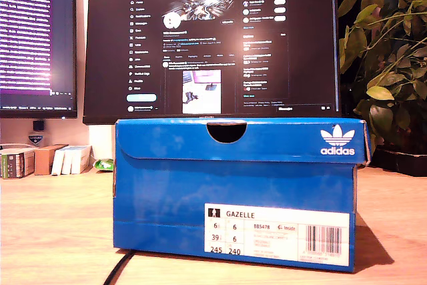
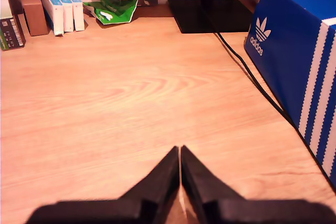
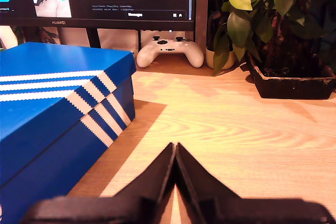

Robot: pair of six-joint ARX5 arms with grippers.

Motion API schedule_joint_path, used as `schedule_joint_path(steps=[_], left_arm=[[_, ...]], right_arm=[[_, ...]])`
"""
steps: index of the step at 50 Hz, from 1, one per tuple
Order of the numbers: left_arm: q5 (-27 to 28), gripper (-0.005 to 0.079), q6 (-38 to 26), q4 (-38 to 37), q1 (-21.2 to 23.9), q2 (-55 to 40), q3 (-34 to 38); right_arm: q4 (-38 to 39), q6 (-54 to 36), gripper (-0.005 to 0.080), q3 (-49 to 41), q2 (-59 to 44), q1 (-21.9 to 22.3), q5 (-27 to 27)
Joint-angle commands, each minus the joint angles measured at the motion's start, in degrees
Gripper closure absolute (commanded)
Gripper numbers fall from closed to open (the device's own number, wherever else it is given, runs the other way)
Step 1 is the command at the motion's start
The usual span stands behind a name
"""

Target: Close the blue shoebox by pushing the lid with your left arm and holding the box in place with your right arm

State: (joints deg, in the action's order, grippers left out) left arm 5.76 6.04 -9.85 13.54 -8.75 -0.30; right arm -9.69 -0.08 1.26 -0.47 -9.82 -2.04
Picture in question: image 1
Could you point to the blue hinged-lid shoebox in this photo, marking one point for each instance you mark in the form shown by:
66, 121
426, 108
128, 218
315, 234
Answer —
200, 181

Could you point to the brown cardboard box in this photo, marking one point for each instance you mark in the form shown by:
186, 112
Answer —
45, 159

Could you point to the green-labelled grey box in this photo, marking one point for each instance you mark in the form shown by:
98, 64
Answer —
16, 163

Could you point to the black wide computer monitor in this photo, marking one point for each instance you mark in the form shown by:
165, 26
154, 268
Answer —
213, 48

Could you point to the green plastic packet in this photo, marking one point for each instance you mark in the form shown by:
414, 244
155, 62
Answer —
104, 165

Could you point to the shield-shaped dark badge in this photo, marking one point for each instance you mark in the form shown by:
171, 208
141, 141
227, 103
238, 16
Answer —
35, 139

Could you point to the green leafy houseplant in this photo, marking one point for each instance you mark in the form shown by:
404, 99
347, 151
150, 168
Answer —
383, 64

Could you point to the dark plant pot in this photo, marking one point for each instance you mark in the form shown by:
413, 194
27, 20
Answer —
400, 161

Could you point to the black monitor with purple text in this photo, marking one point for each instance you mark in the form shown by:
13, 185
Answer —
30, 48

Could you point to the small black mount block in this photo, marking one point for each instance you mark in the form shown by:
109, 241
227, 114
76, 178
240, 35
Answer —
38, 125

